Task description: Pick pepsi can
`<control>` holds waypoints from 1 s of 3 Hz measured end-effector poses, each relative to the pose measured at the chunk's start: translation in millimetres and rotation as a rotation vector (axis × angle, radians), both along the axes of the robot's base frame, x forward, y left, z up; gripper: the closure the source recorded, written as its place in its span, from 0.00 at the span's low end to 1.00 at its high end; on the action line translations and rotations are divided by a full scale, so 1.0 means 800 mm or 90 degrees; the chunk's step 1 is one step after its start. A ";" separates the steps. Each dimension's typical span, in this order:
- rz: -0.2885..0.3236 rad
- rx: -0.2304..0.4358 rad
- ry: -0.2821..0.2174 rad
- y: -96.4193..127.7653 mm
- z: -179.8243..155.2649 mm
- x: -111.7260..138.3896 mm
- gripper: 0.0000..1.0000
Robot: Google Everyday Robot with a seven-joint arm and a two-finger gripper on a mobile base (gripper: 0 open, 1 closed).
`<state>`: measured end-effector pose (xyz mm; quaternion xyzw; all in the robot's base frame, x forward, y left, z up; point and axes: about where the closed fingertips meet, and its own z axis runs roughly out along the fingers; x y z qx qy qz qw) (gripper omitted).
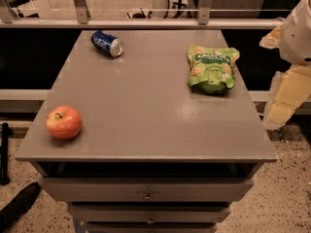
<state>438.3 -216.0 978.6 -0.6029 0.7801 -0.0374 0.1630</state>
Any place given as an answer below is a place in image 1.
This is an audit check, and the green snack bag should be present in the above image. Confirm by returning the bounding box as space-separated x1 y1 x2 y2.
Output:
188 44 240 94

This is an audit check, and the drawer metal knob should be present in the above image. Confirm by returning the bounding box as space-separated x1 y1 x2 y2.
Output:
146 216 155 224
143 191 154 202

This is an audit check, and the black pole stand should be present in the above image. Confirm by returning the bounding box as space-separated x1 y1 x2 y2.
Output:
0 122 13 185

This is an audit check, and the red apple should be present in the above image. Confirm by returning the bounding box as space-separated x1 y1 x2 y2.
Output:
46 106 83 140

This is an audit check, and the blue pepsi can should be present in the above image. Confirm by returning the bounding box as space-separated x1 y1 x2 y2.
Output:
91 30 123 57

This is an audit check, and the top drawer metal knob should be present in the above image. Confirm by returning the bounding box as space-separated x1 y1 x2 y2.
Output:
143 191 154 202

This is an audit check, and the grey drawer cabinet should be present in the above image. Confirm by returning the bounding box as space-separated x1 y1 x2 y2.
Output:
17 30 276 233

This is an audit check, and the grey metal railing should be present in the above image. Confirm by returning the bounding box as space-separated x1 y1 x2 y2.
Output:
0 0 291 29

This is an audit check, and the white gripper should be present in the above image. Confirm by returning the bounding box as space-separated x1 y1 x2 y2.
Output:
259 0 311 130

